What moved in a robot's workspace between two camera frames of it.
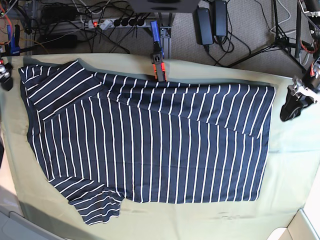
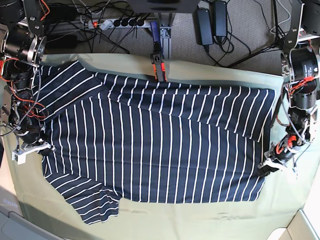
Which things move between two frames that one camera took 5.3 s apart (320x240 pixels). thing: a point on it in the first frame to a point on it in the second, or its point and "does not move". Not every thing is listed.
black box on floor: x=66 y=41 does not move
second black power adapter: x=220 y=18 does not move
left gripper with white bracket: x=5 y=72 to x=32 y=142
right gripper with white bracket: x=303 y=88 to x=281 y=153
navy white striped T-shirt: x=102 y=138 does not move
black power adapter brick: x=203 y=28 does not move
